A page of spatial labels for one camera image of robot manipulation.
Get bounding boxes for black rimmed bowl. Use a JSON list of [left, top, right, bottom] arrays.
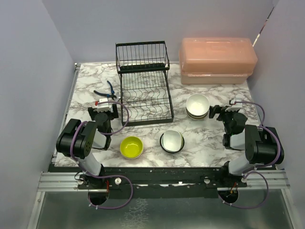
[[160, 130, 184, 154]]

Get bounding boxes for black wire dish rack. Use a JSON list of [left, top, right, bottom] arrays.
[[116, 41, 174, 126]]

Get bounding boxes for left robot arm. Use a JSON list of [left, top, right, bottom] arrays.
[[56, 105, 119, 188]]

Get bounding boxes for aluminium frame rail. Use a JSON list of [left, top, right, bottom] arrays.
[[38, 171, 89, 191]]

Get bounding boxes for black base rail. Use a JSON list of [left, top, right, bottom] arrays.
[[47, 164, 253, 198]]

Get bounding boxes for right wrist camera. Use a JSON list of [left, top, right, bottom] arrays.
[[225, 98, 243, 112]]

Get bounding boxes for yellow-green bowl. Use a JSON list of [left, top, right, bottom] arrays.
[[120, 136, 143, 159]]

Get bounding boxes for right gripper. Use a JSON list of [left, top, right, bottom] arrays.
[[209, 104, 238, 134]]

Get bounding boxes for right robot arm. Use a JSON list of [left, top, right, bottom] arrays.
[[209, 105, 285, 187]]

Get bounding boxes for blue handled pliers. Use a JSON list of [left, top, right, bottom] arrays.
[[93, 80, 118, 100]]

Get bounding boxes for pink plastic storage box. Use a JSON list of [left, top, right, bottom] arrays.
[[179, 37, 258, 84]]

